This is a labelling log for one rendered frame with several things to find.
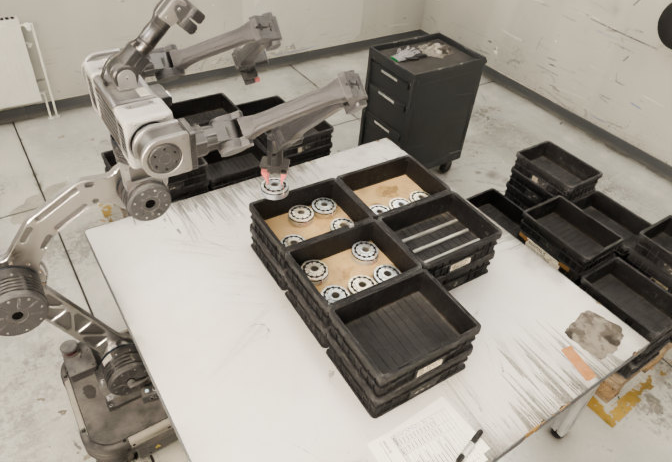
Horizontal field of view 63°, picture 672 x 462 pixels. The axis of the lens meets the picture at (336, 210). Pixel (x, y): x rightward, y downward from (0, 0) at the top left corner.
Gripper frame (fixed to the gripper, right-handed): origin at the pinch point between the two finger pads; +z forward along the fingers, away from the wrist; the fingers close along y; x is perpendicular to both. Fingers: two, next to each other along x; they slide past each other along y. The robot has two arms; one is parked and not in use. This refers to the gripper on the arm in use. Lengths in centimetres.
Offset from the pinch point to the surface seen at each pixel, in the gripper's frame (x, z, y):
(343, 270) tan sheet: 18.8, 22.8, -28.8
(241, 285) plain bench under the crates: 19.4, 35.7, 9.4
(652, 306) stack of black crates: -25, 67, -178
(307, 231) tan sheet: -0.5, 22.1, -13.1
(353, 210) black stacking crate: -10.3, 16.8, -30.5
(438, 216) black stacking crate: -19, 22, -67
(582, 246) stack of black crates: -51, 55, -148
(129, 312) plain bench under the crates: 38, 36, 46
